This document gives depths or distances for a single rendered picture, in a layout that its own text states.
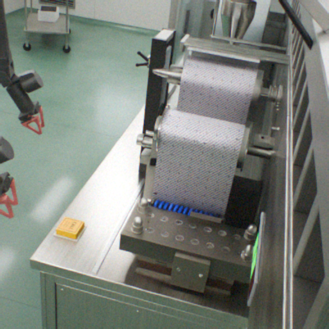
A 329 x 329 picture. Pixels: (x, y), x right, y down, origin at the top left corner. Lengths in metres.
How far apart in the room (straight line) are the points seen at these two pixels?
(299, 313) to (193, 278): 0.74
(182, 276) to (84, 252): 0.32
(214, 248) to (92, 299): 0.41
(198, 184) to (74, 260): 0.44
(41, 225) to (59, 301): 1.49
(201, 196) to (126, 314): 0.42
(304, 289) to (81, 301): 0.94
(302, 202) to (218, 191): 0.65
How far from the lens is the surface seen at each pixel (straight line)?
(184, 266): 1.27
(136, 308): 1.38
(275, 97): 1.52
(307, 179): 0.72
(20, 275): 2.63
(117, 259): 1.40
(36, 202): 3.12
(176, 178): 1.36
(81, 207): 1.59
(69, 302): 1.47
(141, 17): 7.14
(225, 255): 1.27
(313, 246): 0.60
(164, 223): 1.34
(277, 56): 1.53
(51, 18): 6.26
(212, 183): 1.35
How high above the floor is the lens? 1.86
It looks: 31 degrees down
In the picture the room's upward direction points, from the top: 8 degrees clockwise
